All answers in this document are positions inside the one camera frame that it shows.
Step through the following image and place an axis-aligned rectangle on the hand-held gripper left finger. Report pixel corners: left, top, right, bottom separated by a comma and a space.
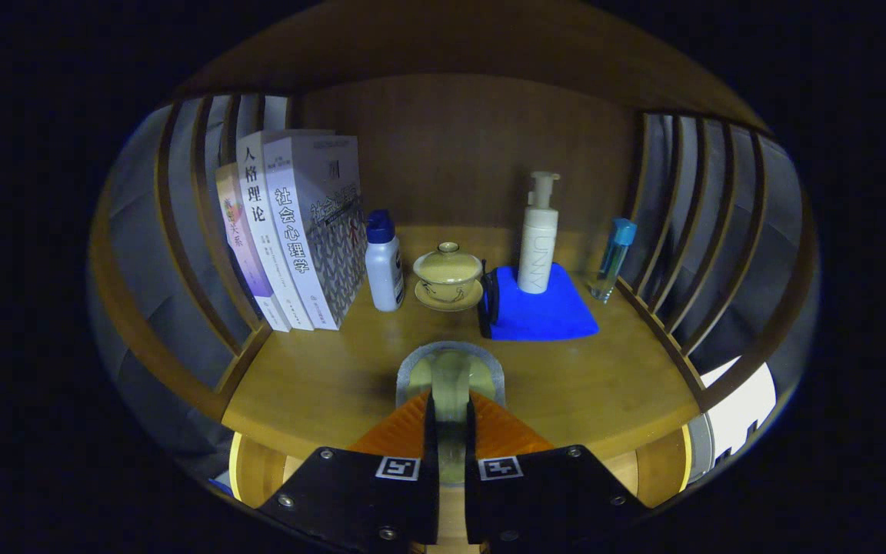
258, 391, 441, 554

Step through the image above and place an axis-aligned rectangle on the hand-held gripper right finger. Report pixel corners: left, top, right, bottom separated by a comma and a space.
465, 391, 648, 554

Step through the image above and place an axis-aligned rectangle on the grey and yellow sponge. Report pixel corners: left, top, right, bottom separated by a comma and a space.
395, 341, 507, 487

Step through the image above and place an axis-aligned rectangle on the wooden countertop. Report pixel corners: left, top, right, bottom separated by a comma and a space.
221, 225, 701, 462

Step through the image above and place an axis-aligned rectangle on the grey filing cabinet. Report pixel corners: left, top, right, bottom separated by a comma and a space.
688, 355, 778, 482

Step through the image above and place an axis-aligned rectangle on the wooden cabinet with slatted sides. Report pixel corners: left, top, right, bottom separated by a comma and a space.
88, 0, 821, 493

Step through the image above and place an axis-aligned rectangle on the blue folded cloth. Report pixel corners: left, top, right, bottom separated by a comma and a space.
478, 262, 600, 342

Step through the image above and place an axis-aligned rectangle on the yellow lidded teacup with saucer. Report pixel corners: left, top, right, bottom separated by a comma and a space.
412, 242, 485, 312

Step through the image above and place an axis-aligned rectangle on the white bottle with blue cap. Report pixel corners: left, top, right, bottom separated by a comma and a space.
365, 209, 405, 312

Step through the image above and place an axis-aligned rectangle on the white pump bottle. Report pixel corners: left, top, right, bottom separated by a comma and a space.
517, 171, 561, 295

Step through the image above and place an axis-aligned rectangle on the clear bottle with teal cap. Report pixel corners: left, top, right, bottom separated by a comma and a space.
589, 218, 638, 303

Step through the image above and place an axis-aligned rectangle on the white book with patterned cover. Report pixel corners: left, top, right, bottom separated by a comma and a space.
262, 135, 368, 331

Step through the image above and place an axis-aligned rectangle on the thin purple book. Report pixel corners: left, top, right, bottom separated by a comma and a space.
215, 162, 291, 333

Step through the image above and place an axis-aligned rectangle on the tall white book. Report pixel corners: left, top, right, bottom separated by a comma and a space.
236, 129, 336, 332

